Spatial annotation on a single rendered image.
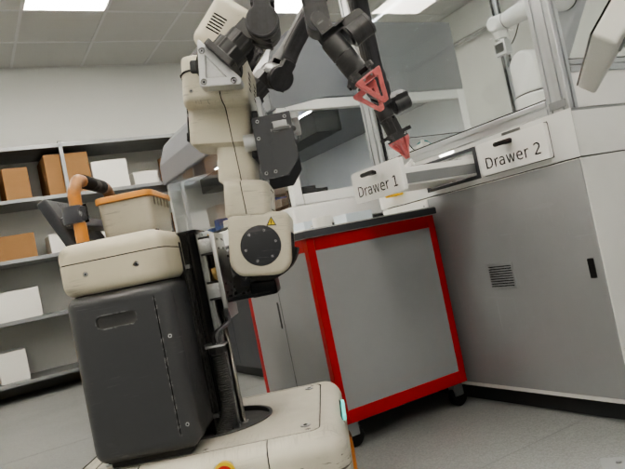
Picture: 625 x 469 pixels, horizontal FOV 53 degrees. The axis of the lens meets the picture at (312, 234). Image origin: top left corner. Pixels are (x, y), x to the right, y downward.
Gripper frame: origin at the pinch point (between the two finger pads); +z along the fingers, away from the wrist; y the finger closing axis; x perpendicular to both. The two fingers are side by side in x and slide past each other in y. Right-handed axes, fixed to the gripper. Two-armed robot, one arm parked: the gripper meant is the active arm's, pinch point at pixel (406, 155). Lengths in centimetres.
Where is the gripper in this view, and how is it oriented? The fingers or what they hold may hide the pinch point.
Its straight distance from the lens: 223.1
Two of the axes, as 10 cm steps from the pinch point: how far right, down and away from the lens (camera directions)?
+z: 4.7, 8.8, 0.8
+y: -7.7, 4.5, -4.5
